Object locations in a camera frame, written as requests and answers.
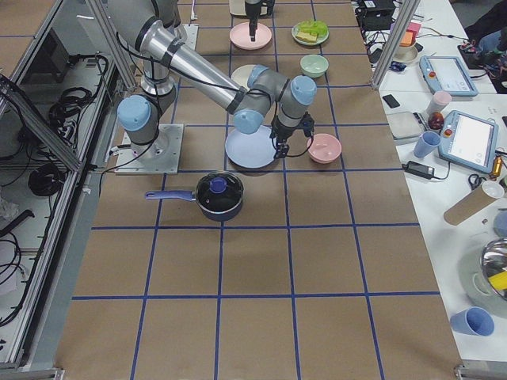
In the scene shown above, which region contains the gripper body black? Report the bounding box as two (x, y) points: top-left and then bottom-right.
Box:
(270, 112), (314, 147)

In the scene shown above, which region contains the pink plate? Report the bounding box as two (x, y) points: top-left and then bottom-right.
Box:
(229, 22), (273, 51)

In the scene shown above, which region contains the blue plate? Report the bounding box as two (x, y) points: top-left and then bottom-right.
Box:
(225, 125), (276, 169)

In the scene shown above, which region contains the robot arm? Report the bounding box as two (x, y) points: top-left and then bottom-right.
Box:
(108, 1), (317, 158)
(244, 0), (275, 42)

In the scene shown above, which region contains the white toaster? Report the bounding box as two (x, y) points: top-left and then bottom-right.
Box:
(228, 0), (273, 17)

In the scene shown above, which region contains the pink bowl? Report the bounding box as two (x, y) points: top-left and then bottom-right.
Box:
(307, 133), (342, 164)

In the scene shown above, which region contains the bread slice on plate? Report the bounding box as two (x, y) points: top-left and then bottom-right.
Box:
(293, 31), (318, 45)

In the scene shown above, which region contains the cream white plate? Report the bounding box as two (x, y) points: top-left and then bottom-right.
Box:
(231, 64), (254, 88)

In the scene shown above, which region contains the green plate with food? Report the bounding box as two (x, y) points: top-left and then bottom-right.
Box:
(292, 20), (329, 46)

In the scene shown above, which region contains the lettuce leaf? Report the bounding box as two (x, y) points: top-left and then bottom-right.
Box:
(297, 20), (329, 37)

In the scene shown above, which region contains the green bowl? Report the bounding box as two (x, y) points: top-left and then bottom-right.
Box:
(299, 55), (329, 78)

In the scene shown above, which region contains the blue saucepan with lid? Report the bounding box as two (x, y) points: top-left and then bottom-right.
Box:
(145, 171), (244, 222)

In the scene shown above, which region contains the black phone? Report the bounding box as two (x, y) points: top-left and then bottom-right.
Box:
(382, 94), (400, 108)

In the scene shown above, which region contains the kitchen scale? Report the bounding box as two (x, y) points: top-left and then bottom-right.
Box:
(387, 112), (425, 140)

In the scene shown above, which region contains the black power adapter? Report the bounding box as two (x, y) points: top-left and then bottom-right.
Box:
(402, 161), (434, 180)

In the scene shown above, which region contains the blue cup far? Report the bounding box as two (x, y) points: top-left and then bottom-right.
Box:
(414, 131), (440, 158)

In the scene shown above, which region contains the blue cup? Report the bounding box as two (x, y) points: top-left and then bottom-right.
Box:
(414, 131), (440, 158)
(450, 306), (495, 336)

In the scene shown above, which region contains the bowl of foam cubes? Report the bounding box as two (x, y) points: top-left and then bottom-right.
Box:
(394, 21), (421, 63)

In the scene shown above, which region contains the brown bottle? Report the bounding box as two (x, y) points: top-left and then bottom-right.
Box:
(428, 112), (444, 131)

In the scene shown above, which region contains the pink cup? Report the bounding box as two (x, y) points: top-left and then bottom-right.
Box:
(425, 90), (452, 116)

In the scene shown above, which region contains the far teach pendant tablet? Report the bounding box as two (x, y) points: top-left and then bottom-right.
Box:
(419, 55), (478, 97)

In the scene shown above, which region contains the teach pendant tablet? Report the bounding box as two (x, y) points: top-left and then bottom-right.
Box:
(419, 55), (478, 97)
(438, 110), (499, 173)

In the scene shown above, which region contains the near teach pendant tablet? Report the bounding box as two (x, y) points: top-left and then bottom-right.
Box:
(438, 110), (499, 173)

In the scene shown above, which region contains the cardboard tube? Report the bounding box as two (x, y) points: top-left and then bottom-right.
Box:
(444, 180), (505, 226)

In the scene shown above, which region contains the steel mixing bowl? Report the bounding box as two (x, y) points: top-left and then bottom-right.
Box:
(459, 238), (506, 318)

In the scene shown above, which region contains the blue cup near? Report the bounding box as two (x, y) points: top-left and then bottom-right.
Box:
(450, 306), (495, 336)

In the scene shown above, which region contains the aluminium frame post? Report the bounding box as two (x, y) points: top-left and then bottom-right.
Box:
(371, 0), (420, 89)

